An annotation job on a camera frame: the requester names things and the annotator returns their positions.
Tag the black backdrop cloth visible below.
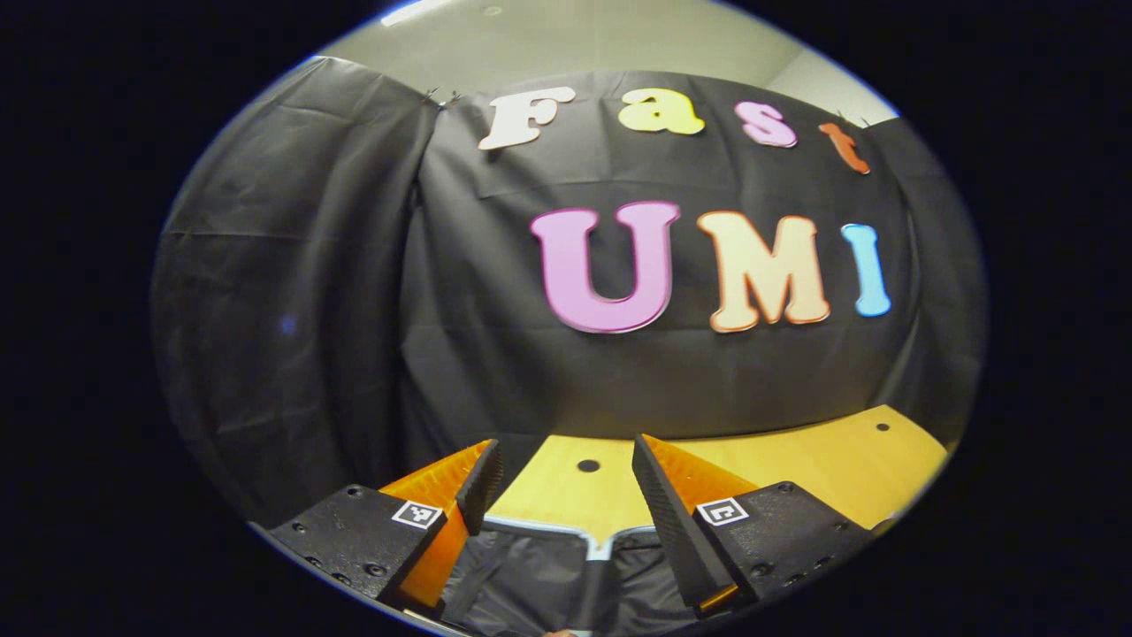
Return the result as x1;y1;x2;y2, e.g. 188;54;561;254
150;55;987;532

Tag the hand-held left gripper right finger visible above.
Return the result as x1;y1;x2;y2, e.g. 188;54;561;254
631;433;876;618

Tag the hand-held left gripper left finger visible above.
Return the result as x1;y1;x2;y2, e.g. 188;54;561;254
270;438;505;620

